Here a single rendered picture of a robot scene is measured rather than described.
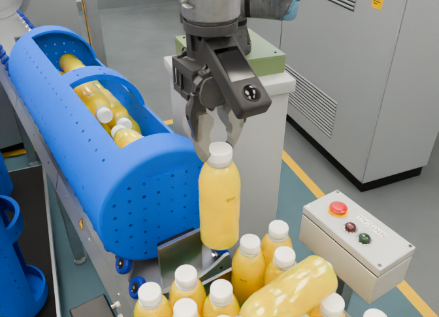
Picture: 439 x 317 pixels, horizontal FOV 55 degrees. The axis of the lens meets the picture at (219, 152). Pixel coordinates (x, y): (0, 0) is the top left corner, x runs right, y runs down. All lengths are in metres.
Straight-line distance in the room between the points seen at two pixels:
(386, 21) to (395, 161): 0.88
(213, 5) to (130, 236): 0.54
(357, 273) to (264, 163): 0.65
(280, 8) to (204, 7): 0.69
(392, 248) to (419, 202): 1.95
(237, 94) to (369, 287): 0.49
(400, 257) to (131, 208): 0.51
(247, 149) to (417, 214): 1.57
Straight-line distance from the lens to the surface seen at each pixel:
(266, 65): 1.30
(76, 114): 1.03
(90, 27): 2.21
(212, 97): 0.58
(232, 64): 0.55
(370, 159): 2.60
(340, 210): 0.89
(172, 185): 0.87
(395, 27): 2.26
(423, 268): 2.43
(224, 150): 0.64
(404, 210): 2.72
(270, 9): 1.22
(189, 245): 0.91
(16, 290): 1.86
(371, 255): 0.84
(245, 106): 0.51
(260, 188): 1.49
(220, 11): 0.54
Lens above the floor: 1.69
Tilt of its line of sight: 35 degrees down
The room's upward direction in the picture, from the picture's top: straight up
